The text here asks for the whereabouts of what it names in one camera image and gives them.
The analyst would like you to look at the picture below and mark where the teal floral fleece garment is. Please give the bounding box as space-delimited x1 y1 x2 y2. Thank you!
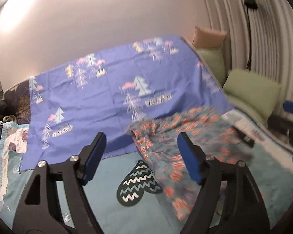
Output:
127 107 252 221

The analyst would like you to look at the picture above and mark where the green pillow near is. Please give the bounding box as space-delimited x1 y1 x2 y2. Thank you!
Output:
223 69 282 126

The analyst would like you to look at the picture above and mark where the green pillow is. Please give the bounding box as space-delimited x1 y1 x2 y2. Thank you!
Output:
196 48 227 87
223 69 282 126

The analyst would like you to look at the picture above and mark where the teal animal print bedcover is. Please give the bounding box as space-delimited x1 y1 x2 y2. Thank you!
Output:
0 109 293 233

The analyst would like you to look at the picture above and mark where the beige pleated curtain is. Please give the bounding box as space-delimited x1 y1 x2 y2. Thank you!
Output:
203 0 293 101

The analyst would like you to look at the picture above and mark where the green pillow far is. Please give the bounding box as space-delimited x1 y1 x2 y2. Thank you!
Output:
196 48 227 87

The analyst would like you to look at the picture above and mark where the black floor lamp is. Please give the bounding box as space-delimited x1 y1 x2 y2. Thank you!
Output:
244 0 258 71

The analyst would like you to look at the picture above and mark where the dark patterned blanket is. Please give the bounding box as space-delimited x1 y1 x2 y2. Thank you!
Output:
3 80 31 125

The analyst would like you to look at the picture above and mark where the beige pillow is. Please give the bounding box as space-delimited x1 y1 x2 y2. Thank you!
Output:
192 27 227 49

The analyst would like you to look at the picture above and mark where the purple tree print sheet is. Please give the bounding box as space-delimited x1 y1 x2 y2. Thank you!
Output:
20 35 232 171

